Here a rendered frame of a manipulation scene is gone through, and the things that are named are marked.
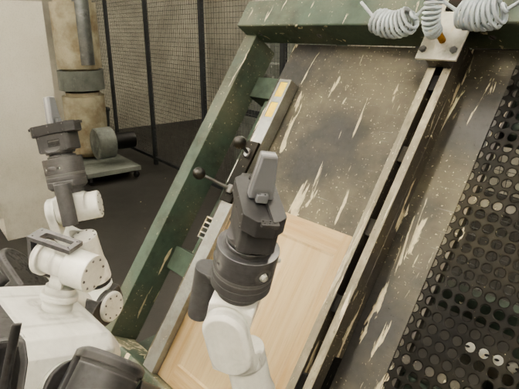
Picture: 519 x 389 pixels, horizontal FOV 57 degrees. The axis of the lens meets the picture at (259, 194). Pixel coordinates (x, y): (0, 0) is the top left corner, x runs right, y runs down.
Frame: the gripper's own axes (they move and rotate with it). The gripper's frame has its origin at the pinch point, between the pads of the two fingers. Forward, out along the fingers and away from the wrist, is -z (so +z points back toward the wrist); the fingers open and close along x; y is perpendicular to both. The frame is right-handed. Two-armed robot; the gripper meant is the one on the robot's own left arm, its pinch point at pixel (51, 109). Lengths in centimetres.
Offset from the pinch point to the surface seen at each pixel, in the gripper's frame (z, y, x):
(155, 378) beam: 75, -15, 2
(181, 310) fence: 59, -24, 9
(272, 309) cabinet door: 58, -17, 39
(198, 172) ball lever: 21.2, -32.3, 18.8
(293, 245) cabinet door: 43, -24, 45
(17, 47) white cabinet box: -93, -252, -216
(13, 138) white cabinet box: -20, -252, -242
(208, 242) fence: 42, -33, 18
